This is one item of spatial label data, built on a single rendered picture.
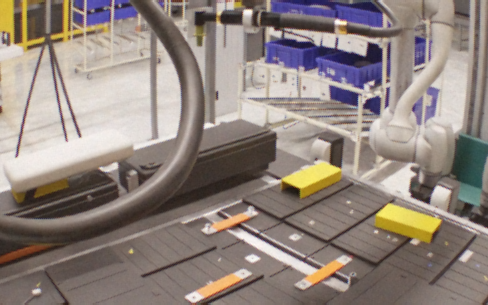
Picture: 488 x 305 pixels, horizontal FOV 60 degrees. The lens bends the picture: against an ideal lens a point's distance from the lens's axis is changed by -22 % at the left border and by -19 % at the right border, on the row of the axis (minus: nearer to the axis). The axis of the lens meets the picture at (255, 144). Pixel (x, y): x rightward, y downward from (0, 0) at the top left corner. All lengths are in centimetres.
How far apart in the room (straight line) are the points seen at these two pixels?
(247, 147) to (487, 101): 116
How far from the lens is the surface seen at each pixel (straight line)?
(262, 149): 142
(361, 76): 344
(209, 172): 132
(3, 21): 1047
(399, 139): 172
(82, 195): 113
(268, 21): 138
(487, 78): 212
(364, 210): 126
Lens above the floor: 160
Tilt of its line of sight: 22 degrees down
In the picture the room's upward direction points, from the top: 1 degrees clockwise
